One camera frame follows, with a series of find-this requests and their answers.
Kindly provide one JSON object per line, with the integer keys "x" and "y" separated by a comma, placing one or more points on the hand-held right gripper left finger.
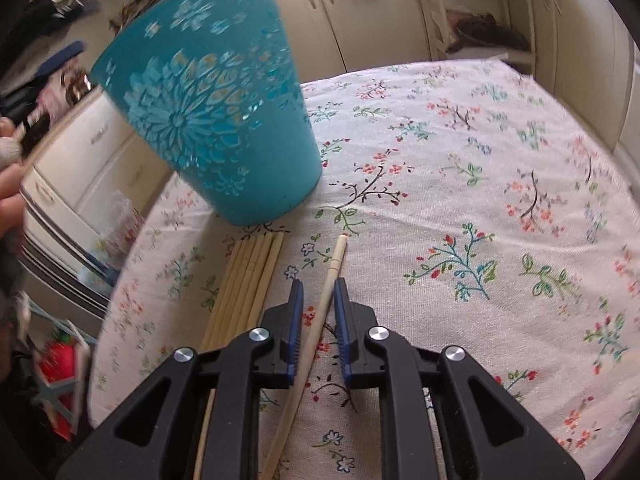
{"x": 296, "y": 320}

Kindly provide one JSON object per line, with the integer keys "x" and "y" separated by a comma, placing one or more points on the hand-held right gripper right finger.
{"x": 341, "y": 325}

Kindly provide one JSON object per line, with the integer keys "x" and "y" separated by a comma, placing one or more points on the pale wooden chopstick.
{"x": 327, "y": 290}

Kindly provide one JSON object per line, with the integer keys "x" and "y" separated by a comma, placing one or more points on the bundle of pale chopsticks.
{"x": 245, "y": 290}

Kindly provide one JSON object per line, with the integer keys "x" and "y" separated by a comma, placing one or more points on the teal perforated plastic basket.
{"x": 270, "y": 150}

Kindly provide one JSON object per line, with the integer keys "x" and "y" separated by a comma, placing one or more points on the person's left hand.
{"x": 9, "y": 200}

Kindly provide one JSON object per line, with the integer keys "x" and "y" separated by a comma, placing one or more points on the floral tablecloth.
{"x": 450, "y": 200}

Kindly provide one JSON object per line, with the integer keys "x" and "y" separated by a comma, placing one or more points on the clear plastic bag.
{"x": 117, "y": 230}

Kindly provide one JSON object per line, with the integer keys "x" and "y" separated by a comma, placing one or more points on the red cloth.
{"x": 57, "y": 375}

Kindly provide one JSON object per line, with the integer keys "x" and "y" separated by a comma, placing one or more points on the stainless steel appliance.
{"x": 55, "y": 265}

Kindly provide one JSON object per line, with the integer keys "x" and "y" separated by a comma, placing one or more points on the cream drawer cabinet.
{"x": 95, "y": 160}

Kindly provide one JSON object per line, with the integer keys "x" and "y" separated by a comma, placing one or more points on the cream kitchen cabinets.
{"x": 320, "y": 25}

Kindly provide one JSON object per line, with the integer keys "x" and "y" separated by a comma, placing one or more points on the metal kettle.
{"x": 77, "y": 87}

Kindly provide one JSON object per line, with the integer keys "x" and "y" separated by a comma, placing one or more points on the pink patterned cloth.
{"x": 462, "y": 22}

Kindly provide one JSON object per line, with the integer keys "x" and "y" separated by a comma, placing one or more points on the dark frying pan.
{"x": 492, "y": 35}

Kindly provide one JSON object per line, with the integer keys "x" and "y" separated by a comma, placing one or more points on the cream tall cabinet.
{"x": 585, "y": 60}

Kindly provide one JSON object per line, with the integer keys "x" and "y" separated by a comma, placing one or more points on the white shelf rack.
{"x": 520, "y": 10}

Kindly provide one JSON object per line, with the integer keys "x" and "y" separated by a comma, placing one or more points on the pale blue frame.
{"x": 55, "y": 397}

